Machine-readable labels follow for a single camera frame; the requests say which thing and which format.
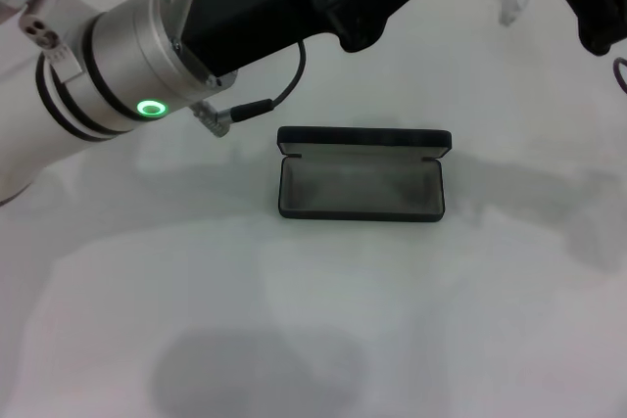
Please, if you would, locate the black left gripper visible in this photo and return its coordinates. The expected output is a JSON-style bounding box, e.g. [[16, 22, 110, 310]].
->
[[183, 0, 433, 78]]

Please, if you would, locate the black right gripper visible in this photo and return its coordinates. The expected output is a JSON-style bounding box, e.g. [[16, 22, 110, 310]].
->
[[538, 0, 627, 58]]

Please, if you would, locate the black glasses case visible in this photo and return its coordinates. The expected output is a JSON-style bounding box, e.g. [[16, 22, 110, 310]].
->
[[276, 125, 453, 222]]

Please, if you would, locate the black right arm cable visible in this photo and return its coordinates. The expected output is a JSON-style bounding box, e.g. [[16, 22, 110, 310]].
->
[[611, 58, 627, 97]]

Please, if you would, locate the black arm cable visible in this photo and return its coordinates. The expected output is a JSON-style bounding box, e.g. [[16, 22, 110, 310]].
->
[[193, 38, 309, 139], [611, 58, 627, 97]]

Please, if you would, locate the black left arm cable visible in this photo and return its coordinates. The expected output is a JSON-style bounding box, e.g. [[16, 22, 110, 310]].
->
[[193, 38, 309, 139]]

